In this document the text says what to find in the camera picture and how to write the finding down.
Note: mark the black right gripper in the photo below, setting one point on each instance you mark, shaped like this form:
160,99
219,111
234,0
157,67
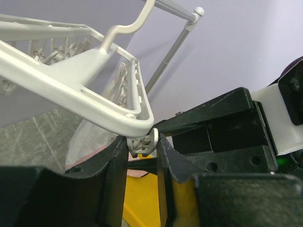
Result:
226,135

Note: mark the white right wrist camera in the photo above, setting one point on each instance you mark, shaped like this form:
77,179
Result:
282,103

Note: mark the yellow plastic tray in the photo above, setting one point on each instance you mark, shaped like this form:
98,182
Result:
142,198

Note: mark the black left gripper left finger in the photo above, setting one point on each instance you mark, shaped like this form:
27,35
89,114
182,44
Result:
90,194

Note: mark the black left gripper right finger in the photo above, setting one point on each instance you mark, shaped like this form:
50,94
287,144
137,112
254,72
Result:
246,200

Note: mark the white pink underwear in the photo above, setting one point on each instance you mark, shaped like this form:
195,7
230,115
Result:
87,141

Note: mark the white metal clothes rack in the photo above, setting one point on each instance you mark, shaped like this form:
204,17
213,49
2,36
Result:
192,19

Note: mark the white far-side hanger clip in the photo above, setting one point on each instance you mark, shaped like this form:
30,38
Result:
144,145

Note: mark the white plastic clip hanger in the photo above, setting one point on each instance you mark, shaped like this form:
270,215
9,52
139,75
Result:
65,83

